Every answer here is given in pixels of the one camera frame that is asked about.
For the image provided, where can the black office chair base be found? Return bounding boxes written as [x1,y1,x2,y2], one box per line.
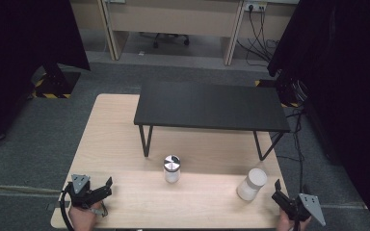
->
[139,32,191,50]

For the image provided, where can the beige office desk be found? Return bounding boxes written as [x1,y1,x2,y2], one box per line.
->
[69,0,301,67]

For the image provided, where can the black curtain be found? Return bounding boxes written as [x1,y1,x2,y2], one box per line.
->
[267,0,370,231]
[0,0,92,149]

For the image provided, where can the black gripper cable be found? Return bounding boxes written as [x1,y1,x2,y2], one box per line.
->
[59,182,75,231]

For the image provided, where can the black stand base, hazard tape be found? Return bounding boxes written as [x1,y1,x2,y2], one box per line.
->
[28,62,82,100]
[254,70,307,109]

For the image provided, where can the person's right hand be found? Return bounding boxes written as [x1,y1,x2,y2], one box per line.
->
[276,208,312,231]

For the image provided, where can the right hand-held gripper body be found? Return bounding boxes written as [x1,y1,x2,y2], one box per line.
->
[283,192,328,227]

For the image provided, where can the white wall power socket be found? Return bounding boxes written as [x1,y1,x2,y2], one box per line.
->
[243,1,268,13]

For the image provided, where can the white jar with white lid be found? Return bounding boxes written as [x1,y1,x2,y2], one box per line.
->
[236,167,269,202]

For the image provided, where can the bundle of black power cables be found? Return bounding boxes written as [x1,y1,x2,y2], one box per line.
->
[236,6,281,67]

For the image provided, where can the black floor cable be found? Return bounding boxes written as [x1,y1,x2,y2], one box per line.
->
[271,107,306,195]

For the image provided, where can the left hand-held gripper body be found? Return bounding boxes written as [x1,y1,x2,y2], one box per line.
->
[63,173,108,210]

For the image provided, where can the person's left hand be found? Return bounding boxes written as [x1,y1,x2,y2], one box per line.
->
[67,201,104,231]

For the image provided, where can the black shelf with metal legs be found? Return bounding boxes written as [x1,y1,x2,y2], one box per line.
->
[133,80,292,162]

